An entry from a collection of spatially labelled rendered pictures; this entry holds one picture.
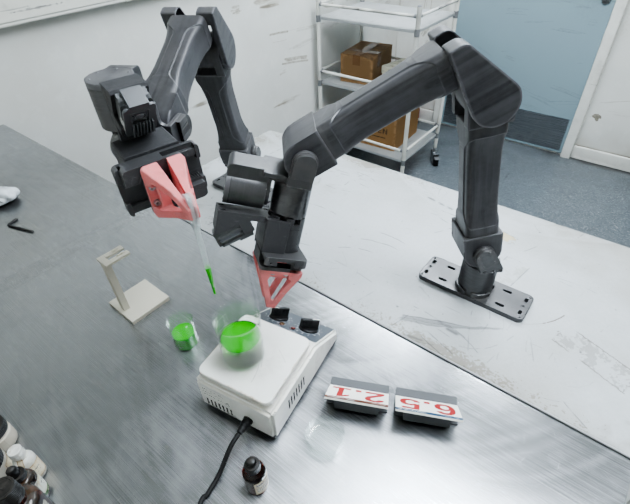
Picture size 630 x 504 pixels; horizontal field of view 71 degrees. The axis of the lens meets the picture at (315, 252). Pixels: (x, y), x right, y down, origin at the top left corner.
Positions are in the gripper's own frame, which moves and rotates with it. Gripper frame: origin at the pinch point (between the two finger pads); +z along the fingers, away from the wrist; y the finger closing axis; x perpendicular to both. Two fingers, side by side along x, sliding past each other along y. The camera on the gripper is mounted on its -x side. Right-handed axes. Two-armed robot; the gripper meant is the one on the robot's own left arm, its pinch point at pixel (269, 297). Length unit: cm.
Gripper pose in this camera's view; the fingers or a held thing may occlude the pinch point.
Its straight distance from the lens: 72.2
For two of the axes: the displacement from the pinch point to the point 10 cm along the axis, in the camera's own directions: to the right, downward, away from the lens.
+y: 2.7, 3.9, -8.8
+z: -2.2, 9.1, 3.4
